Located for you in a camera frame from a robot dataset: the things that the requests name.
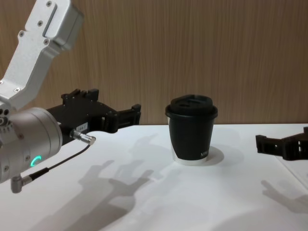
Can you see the black paper cup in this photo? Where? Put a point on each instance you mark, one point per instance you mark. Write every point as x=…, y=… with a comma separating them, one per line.
x=190, y=139

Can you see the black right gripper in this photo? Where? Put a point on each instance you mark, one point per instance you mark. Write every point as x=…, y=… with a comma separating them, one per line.
x=304, y=144

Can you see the black plastic cup lid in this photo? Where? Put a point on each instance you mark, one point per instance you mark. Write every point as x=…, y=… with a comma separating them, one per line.
x=191, y=107

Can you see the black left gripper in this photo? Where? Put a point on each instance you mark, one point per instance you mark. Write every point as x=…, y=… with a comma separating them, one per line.
x=79, y=113

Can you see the white round coaster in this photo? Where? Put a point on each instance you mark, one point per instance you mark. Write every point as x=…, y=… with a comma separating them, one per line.
x=216, y=156

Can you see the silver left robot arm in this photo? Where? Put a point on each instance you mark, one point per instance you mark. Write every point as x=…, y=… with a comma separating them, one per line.
x=31, y=134

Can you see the white table cloth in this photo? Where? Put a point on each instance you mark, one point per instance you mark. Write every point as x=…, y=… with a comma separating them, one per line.
x=154, y=197

